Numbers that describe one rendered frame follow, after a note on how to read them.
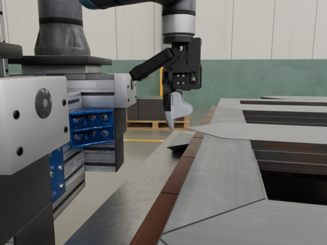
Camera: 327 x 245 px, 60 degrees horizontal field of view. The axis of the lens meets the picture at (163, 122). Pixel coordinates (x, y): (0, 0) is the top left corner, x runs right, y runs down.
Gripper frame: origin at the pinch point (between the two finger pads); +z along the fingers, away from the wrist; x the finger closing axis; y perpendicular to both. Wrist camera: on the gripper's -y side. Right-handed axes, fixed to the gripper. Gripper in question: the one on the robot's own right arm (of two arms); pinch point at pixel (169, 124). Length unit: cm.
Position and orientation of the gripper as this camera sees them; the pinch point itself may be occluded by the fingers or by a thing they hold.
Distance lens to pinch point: 67.8
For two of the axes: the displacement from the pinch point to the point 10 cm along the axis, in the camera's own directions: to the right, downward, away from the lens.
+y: 9.7, 0.4, -2.3
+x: 2.3, -1.7, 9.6
